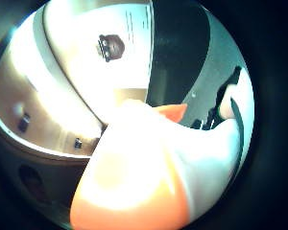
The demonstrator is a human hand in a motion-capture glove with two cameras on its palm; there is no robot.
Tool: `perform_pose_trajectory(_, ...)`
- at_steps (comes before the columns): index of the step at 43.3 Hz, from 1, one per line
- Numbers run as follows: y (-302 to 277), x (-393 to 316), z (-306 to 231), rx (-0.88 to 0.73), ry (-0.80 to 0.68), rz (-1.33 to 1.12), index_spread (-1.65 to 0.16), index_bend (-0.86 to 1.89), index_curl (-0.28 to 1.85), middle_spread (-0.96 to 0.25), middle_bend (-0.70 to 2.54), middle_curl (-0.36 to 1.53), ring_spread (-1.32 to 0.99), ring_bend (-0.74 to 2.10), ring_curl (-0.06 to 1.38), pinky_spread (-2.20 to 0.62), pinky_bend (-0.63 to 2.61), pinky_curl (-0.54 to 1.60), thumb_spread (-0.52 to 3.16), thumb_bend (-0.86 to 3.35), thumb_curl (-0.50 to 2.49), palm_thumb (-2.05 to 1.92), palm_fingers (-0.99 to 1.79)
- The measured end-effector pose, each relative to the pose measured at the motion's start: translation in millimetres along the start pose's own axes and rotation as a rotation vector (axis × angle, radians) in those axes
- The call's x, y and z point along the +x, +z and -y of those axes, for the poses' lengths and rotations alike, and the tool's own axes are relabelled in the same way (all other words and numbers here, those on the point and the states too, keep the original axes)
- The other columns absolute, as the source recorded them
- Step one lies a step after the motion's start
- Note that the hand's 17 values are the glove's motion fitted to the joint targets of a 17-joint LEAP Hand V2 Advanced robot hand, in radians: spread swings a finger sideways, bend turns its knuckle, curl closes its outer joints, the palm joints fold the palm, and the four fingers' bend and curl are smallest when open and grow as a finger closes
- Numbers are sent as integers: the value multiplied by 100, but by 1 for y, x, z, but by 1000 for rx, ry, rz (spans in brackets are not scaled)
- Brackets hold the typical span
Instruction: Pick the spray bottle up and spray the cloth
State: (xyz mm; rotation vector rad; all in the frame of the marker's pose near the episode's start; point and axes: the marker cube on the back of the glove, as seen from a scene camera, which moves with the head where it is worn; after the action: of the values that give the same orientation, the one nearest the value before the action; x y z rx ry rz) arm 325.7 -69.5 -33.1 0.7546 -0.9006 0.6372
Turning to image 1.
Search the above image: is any white and orange soft toy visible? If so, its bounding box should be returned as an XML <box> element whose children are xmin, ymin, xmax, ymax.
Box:
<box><xmin>69</xmin><ymin>66</ymin><xmax>255</xmax><ymax>230</ymax></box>

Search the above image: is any brown object on table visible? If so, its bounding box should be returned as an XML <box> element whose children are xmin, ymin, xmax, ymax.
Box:
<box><xmin>97</xmin><ymin>34</ymin><xmax>126</xmax><ymax>63</ymax></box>

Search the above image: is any small dark wall fixture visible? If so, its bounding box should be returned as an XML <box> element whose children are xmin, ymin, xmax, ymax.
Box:
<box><xmin>16</xmin><ymin>112</ymin><xmax>32</xmax><ymax>133</ymax></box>
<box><xmin>73</xmin><ymin>137</ymin><xmax>84</xmax><ymax>150</ymax></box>

